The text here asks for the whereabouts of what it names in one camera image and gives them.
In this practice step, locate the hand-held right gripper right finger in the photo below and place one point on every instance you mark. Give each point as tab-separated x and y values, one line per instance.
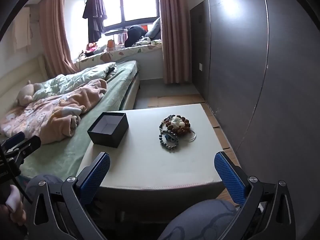
230	177

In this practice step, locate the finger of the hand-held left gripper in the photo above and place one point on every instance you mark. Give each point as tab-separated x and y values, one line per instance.
13	139
28	146

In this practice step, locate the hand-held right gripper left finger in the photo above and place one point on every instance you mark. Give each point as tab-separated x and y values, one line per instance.
96	176

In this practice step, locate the black cardboard box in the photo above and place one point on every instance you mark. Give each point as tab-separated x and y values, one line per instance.
107	140

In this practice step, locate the person's left hand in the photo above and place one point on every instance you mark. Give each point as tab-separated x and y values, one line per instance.
12	213

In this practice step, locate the pink fleece blanket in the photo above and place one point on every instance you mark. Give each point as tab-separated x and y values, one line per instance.
50	115

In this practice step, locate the beige plush toy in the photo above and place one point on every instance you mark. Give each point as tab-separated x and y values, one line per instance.
25	93

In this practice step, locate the person's right leg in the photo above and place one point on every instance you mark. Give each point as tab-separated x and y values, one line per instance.
200	220

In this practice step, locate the beige padded headboard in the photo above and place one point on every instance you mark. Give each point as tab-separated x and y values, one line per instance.
15	77

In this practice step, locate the light green quilt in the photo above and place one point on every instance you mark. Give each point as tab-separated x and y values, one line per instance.
75	77

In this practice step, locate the bed with green sheet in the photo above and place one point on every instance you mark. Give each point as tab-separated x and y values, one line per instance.
117	85

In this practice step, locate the flattened cardboard sheet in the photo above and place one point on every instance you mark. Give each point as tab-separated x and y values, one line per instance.
175	98

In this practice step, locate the hanging white cloth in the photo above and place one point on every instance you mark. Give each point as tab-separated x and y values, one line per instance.
21	30

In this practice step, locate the pink curtain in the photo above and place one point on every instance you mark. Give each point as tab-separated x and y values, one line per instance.
175	30
55	30

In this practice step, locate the grey wardrobe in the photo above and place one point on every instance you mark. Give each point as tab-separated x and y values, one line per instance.
237	55

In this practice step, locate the floral window seat cushion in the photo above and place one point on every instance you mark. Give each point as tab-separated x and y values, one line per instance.
120	52

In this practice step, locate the orange and white bag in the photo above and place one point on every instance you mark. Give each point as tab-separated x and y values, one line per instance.
110	45

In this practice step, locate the row of books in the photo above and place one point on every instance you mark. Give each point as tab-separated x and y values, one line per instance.
120	38

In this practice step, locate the dark backpack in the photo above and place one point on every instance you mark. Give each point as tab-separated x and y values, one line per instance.
135	35

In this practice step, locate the hanging dark clothes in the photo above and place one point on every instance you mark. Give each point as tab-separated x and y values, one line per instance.
95	7

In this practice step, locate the grey pillow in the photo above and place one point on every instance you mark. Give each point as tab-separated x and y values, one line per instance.
153	30

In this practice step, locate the window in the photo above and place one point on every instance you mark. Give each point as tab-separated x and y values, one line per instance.
137	2

